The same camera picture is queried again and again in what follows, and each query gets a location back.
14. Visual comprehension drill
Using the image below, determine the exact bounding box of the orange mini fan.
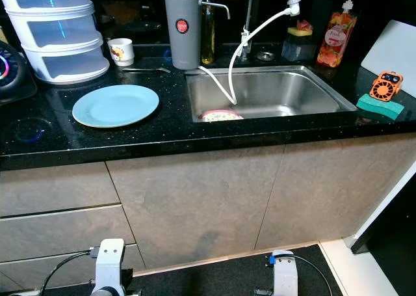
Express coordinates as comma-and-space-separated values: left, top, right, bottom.
369, 71, 404, 102

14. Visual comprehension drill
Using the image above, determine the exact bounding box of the grey water filter canister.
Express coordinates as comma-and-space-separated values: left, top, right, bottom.
164, 0, 231, 71

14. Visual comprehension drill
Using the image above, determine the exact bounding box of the yellow sponge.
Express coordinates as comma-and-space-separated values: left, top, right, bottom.
287, 27, 314, 37

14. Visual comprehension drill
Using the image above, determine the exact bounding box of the white tiered food container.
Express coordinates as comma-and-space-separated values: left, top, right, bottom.
0, 0, 110, 85

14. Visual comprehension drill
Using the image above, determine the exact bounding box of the steel fork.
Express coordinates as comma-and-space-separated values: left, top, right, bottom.
122, 67, 172, 75

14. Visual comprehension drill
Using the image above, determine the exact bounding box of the light blue plate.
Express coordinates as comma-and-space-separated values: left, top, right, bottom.
71, 85, 161, 129

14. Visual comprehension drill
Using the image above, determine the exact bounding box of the stainless steel sink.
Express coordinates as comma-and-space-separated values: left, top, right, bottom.
184, 65, 358, 123

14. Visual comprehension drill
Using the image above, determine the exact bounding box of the grey cabinet door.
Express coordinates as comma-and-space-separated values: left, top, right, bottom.
253, 132, 416, 250
106, 145, 287, 269

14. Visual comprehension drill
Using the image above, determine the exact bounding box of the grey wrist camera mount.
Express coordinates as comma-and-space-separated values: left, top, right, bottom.
94, 238, 126, 296
270, 250, 298, 296

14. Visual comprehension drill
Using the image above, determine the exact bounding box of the orange soap pump pouch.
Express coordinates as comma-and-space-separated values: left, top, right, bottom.
317, 0, 359, 68

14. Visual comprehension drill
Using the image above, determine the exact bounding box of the yellow oil bottle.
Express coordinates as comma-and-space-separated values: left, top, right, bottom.
198, 0, 217, 66

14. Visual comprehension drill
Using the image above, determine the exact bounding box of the black floor mat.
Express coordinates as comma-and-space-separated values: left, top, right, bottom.
39, 243, 345, 296

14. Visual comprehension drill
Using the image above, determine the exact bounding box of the dark sponge holder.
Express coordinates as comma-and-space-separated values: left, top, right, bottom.
281, 33, 317, 62

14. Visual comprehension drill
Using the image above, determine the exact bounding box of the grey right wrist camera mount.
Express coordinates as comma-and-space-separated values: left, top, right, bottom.
270, 250, 298, 296

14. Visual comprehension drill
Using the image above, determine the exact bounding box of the white faucet hose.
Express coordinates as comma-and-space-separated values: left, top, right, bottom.
195, 0, 301, 106

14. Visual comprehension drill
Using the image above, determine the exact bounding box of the small white printed cup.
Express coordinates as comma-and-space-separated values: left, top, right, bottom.
107, 38, 135, 67

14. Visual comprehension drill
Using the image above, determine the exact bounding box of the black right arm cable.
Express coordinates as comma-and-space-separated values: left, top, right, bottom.
265, 254, 329, 296

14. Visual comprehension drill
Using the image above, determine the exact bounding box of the pink rimmed floral plate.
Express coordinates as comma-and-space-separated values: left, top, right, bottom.
200, 109, 243, 122

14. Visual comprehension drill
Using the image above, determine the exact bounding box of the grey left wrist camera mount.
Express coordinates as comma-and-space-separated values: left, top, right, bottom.
94, 238, 126, 296

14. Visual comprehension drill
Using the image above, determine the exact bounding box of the chrome sink faucet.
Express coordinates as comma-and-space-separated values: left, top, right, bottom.
237, 0, 296, 61

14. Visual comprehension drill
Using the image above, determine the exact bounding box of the green sponge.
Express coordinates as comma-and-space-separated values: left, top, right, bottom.
356, 93, 407, 121

